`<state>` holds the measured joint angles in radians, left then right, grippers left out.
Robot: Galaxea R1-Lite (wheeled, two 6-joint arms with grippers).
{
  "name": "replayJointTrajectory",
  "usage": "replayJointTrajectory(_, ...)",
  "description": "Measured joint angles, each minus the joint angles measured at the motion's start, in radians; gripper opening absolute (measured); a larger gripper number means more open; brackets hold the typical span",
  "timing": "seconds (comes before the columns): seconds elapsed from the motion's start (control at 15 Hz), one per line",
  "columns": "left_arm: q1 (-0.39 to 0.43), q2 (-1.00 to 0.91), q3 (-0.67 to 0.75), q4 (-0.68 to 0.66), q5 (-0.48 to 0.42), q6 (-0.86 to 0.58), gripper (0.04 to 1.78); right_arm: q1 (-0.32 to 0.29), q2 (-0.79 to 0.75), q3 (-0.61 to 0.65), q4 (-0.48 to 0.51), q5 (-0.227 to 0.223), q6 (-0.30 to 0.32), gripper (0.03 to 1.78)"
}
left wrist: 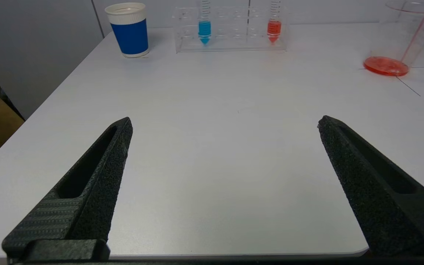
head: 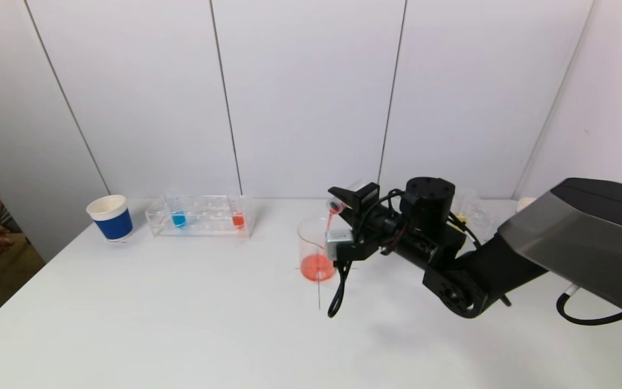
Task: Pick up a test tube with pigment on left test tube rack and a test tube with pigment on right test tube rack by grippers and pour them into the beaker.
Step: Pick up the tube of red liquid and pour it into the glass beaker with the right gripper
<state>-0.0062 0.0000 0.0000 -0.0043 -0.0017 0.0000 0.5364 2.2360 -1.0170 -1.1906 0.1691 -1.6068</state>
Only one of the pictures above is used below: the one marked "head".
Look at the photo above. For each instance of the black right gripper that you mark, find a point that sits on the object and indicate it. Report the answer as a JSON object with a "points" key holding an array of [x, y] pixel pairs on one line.
{"points": [[366, 195]]}

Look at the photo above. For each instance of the test tube with red pigment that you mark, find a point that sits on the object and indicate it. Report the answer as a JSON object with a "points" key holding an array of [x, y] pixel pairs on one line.
{"points": [[238, 220], [338, 204]]}

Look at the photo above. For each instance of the black and silver right robot arm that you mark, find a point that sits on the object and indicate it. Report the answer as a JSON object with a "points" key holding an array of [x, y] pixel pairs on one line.
{"points": [[586, 237]]}

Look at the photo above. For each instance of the clear glass beaker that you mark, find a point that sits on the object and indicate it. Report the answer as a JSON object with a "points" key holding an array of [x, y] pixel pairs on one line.
{"points": [[313, 265]]}

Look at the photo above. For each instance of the test tube with yellow pigment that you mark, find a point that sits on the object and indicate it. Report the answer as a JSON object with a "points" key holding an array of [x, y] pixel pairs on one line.
{"points": [[460, 219]]}

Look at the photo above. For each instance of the clear acrylic test tube rack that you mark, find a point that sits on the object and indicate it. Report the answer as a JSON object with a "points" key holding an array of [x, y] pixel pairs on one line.
{"points": [[208, 224], [481, 219]]}

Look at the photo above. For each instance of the test tube with blue pigment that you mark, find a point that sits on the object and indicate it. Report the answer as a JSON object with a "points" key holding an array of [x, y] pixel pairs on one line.
{"points": [[178, 220]]}

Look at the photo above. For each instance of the blue and white paper cup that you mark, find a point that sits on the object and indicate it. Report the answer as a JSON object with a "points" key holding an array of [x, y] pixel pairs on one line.
{"points": [[526, 204], [114, 224]]}

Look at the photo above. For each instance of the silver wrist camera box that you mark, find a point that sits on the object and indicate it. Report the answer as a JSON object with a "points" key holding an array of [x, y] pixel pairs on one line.
{"points": [[339, 244]]}

